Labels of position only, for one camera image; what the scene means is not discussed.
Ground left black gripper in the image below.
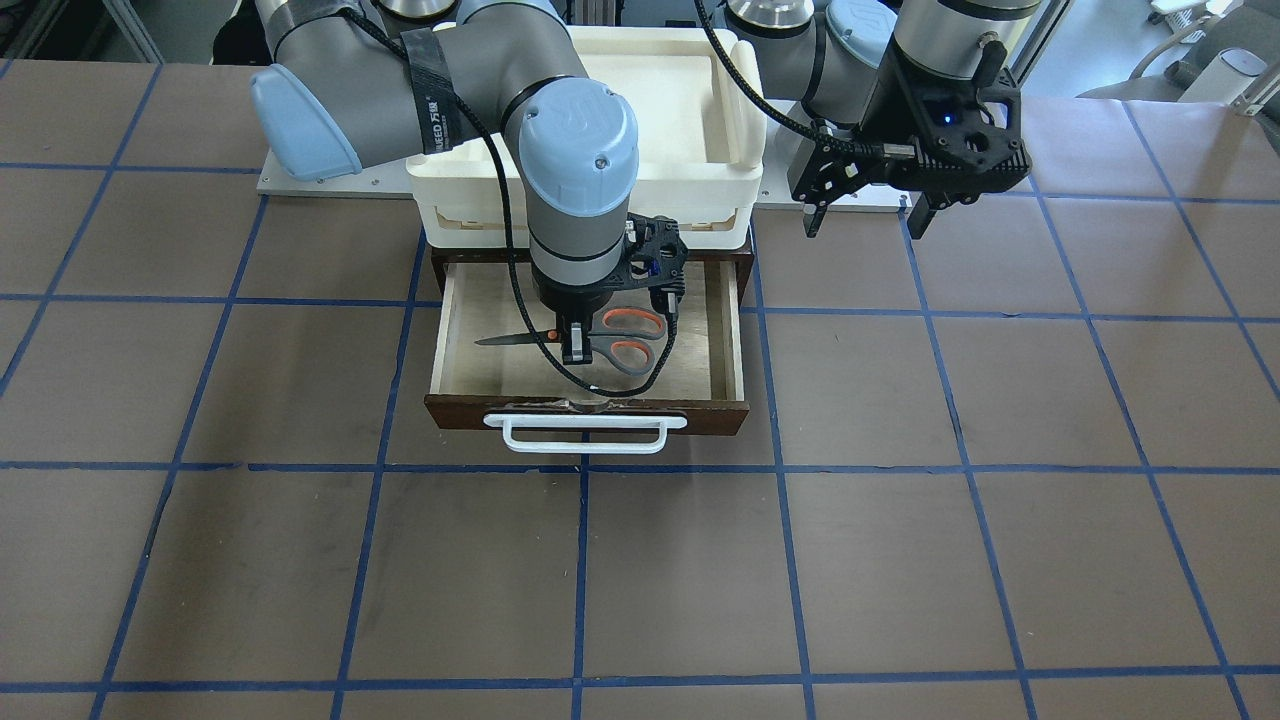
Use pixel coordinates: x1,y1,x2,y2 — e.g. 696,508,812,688
787,45,986,240

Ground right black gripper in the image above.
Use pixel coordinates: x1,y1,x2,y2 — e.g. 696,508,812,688
535,270,618,366

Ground orange grey handled scissors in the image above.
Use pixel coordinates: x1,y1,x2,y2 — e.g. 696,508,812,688
474,307,669,379

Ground wooden drawer with white handle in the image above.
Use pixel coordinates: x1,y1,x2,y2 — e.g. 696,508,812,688
422,258,751,456

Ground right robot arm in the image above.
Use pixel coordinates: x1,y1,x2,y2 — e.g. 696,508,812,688
251,1,639,364

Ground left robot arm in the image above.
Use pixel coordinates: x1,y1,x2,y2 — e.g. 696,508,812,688
723,1,1039,238

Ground dark wooden drawer cabinet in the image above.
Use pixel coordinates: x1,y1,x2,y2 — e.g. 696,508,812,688
428,234,755,300

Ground white plastic tray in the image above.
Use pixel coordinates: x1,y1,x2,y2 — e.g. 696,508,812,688
404,26,765,250

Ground black braided cable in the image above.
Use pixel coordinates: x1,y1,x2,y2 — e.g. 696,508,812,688
692,0,916,167
340,5,681,395

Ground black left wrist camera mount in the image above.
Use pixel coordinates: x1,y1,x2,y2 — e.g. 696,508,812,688
887,38,1030,204

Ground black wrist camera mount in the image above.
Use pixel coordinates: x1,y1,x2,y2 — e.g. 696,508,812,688
621,213,689,319
887,38,1030,204

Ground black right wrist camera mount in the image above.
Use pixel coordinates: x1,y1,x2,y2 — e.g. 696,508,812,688
621,213,689,319

